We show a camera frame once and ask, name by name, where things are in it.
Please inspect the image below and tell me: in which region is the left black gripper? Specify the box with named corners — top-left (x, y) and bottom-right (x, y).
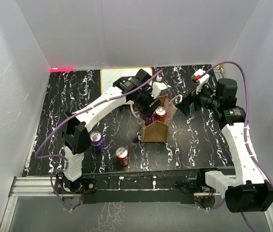
top-left (134, 87), bottom-right (161, 118)

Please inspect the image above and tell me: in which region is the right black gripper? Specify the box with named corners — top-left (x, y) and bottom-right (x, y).
top-left (175, 81), bottom-right (221, 116)

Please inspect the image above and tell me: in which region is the red cola can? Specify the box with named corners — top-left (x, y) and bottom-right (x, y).
top-left (115, 147), bottom-right (130, 167)
top-left (154, 106), bottom-right (167, 123)

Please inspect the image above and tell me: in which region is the purple can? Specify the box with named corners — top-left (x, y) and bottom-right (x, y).
top-left (90, 131), bottom-right (105, 151)
top-left (142, 115), bottom-right (155, 126)

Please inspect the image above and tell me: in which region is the brown canvas tote bag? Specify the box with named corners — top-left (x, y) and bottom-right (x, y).
top-left (130, 94), bottom-right (183, 143)

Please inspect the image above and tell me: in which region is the red cola can front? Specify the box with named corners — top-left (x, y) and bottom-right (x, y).
top-left (115, 147), bottom-right (130, 167)

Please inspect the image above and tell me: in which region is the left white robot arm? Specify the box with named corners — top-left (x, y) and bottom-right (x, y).
top-left (62, 69), bottom-right (167, 193)

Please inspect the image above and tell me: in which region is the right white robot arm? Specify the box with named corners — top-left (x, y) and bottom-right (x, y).
top-left (176, 75), bottom-right (273, 213)

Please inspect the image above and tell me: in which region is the pink marker strip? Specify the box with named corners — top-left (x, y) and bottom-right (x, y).
top-left (50, 68), bottom-right (75, 73)

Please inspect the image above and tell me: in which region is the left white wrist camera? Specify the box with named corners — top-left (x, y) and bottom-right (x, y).
top-left (151, 77), bottom-right (168, 99)

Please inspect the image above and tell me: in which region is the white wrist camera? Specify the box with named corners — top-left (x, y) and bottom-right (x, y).
top-left (191, 69), bottom-right (210, 94)
top-left (151, 77), bottom-right (168, 99)

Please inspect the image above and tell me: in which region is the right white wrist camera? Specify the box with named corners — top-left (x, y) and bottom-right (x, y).
top-left (191, 69), bottom-right (210, 94)

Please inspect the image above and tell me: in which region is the small whiteboard orange frame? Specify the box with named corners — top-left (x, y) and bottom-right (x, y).
top-left (100, 67), bottom-right (153, 99)

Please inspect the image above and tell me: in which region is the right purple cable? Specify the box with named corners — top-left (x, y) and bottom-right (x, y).
top-left (198, 60), bottom-right (273, 231)

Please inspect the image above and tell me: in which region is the purple cable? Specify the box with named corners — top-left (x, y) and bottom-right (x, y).
top-left (198, 60), bottom-right (273, 231)
top-left (35, 70), bottom-right (163, 213)

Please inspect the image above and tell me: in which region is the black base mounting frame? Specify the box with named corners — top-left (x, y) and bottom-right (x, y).
top-left (54, 169), bottom-right (219, 204)

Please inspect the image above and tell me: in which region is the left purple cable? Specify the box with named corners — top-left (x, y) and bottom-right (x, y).
top-left (35, 70), bottom-right (163, 213)

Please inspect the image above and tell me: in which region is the aluminium rail frame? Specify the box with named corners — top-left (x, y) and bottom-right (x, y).
top-left (1, 67), bottom-right (273, 232)

